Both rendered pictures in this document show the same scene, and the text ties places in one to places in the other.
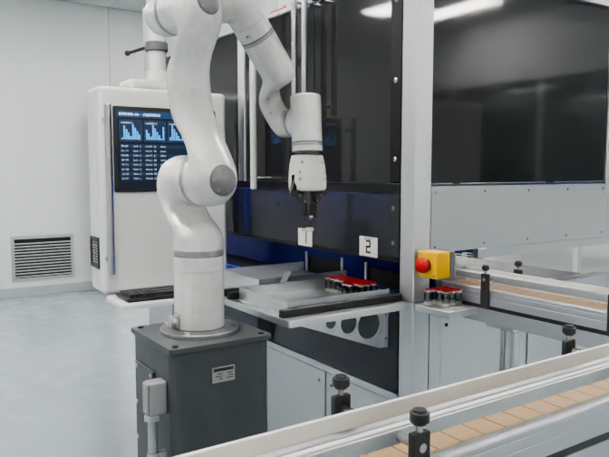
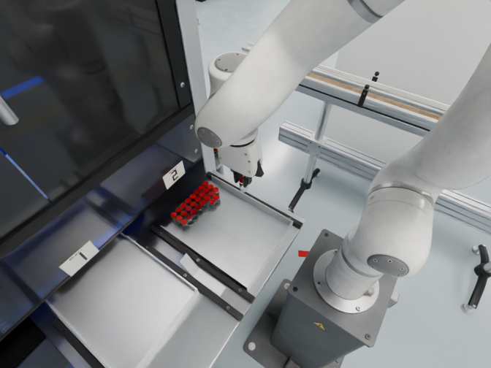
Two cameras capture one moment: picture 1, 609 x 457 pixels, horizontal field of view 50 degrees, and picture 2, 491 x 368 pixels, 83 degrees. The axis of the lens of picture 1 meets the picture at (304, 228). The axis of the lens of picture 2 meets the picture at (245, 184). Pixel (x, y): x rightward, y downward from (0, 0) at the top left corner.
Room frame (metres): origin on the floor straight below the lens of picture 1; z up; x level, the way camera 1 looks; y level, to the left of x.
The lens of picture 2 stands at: (1.93, 0.42, 1.69)
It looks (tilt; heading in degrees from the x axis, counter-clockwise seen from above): 51 degrees down; 249
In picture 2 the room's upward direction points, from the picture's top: straight up
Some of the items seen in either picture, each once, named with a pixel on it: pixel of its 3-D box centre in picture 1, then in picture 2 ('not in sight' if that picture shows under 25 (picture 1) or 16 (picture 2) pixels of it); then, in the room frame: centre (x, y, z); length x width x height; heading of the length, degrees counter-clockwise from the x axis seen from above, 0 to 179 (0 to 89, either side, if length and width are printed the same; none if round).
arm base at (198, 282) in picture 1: (198, 292); (354, 267); (1.54, 0.25, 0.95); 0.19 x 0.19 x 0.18
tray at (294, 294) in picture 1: (314, 294); (227, 225); (1.82, -0.03, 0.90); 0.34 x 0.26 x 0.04; 124
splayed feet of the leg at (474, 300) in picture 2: not in sight; (478, 274); (0.41, 0.35, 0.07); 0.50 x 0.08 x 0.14; 34
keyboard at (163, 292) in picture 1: (177, 290); not in sight; (2.30, 0.46, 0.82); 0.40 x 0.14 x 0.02; 122
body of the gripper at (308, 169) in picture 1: (307, 170); (240, 148); (1.77, -0.01, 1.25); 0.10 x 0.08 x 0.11; 125
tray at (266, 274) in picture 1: (283, 275); (120, 294); (2.16, 0.07, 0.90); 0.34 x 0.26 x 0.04; 124
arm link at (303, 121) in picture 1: (304, 118); (234, 96); (1.78, 0.00, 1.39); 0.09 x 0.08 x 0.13; 47
